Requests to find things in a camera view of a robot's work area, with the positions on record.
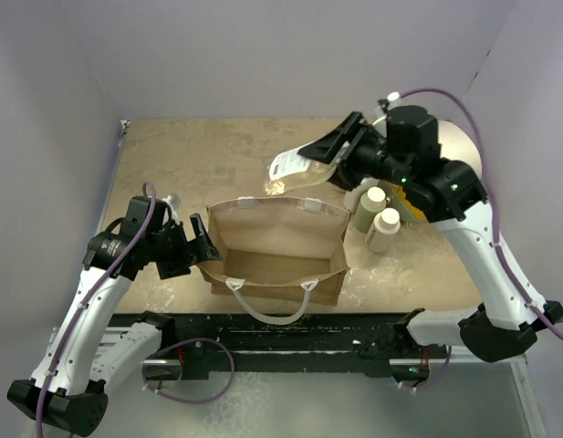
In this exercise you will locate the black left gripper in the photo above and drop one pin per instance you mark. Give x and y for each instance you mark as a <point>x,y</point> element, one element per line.
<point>192,252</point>

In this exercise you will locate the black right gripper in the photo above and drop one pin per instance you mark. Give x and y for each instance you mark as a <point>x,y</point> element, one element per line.
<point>326,148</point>

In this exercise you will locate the white rectangular bottle grey cap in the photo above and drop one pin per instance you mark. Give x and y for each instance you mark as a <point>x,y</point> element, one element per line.
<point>351,200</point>

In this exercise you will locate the small clear amber bottle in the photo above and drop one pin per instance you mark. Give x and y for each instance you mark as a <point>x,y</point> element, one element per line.
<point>290,171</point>

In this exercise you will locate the pale green lotion bottle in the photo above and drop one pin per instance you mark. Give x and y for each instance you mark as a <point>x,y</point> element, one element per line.
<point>371,203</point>

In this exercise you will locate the brown burlap canvas bag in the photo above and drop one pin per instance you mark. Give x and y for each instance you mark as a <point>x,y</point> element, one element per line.
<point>280,248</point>

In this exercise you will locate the cream lidded jar bottle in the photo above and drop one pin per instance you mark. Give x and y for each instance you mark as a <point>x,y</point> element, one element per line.
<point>383,229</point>

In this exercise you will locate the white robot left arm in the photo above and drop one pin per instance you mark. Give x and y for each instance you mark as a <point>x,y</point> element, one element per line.
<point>69,389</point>

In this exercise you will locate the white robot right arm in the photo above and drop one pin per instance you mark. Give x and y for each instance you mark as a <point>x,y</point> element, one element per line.
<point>512,312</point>

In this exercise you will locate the white cylinder orange yellow end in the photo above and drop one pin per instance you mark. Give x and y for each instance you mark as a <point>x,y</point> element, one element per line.
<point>455,145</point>

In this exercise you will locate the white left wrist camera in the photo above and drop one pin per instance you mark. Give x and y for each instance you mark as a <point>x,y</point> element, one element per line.
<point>173,202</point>

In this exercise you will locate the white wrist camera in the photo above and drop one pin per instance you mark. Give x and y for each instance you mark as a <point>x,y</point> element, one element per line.
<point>173,202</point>
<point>385,105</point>

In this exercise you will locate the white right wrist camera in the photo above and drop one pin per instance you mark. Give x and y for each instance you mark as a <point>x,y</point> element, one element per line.
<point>385,105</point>

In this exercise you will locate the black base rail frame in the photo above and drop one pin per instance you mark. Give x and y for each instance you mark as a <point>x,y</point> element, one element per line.
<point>360,343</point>

